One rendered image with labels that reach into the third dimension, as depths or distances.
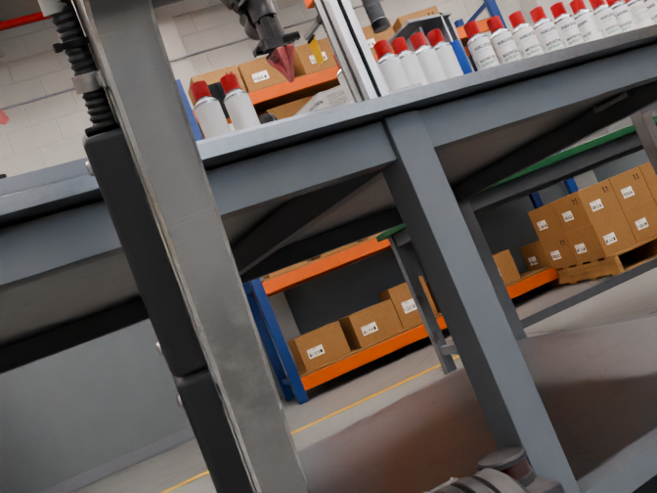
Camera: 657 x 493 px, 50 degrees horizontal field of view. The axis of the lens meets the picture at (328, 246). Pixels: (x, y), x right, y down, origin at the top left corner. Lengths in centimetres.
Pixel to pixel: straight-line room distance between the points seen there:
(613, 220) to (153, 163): 502
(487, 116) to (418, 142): 15
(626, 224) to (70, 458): 443
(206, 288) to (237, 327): 3
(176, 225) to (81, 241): 47
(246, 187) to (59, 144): 525
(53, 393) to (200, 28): 326
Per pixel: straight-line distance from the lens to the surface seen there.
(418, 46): 165
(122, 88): 35
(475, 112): 110
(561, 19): 197
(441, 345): 337
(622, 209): 537
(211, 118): 136
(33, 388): 585
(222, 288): 38
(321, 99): 170
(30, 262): 82
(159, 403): 578
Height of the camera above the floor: 60
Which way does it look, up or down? 4 degrees up
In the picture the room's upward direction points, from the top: 22 degrees counter-clockwise
